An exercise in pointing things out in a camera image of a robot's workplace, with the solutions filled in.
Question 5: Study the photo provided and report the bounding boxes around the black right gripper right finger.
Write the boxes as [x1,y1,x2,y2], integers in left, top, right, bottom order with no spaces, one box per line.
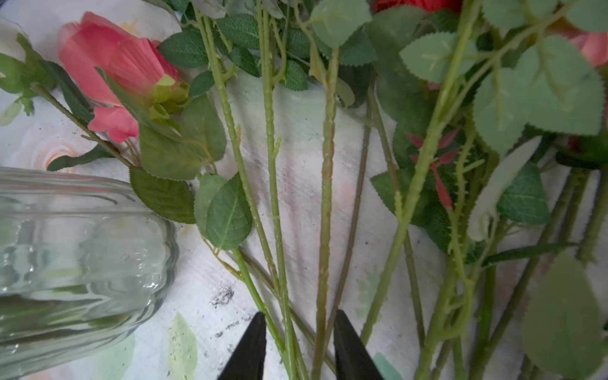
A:
[333,310,383,380]

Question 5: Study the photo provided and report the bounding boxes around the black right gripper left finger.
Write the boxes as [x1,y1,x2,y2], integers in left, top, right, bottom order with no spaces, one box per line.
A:
[217,312,267,380]

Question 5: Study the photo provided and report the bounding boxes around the clear glass vase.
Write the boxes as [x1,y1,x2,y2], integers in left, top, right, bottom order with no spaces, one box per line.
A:
[1,167,179,379]

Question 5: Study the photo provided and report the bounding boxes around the pink flower stems on table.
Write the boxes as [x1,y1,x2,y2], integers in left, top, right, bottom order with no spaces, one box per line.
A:
[0,0,608,380]

